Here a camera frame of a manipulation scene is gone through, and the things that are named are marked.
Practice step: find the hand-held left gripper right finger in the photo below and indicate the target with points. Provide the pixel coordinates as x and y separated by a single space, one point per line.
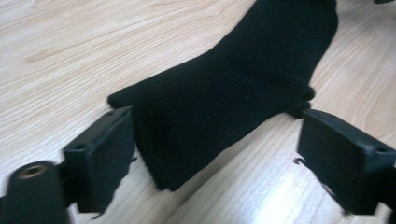
336 161

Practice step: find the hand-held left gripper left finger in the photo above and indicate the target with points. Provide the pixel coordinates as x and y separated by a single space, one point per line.
102 161

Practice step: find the black knit sock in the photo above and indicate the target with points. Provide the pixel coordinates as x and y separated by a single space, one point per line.
236 93

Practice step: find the dark object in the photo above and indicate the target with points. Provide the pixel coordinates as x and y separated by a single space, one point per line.
384 1

